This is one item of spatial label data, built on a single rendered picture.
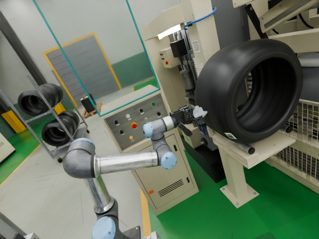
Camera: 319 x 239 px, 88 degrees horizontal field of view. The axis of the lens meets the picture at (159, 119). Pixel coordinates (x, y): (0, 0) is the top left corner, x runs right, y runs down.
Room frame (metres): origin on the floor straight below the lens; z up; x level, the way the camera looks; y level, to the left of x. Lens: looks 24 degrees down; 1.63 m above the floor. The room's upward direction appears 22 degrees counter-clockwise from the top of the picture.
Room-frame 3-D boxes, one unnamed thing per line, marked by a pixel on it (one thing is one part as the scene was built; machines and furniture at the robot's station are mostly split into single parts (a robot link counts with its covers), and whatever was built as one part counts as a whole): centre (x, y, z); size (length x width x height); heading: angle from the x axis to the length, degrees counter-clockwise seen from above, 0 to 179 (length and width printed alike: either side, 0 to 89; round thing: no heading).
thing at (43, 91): (4.12, 2.31, 0.96); 1.30 x 0.62 x 1.92; 5
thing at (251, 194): (1.17, -0.48, 0.01); 0.27 x 0.27 x 0.02; 9
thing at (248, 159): (0.90, -0.40, 0.84); 0.36 x 0.09 x 0.06; 9
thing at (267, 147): (0.92, -0.54, 0.80); 0.37 x 0.36 x 0.02; 99
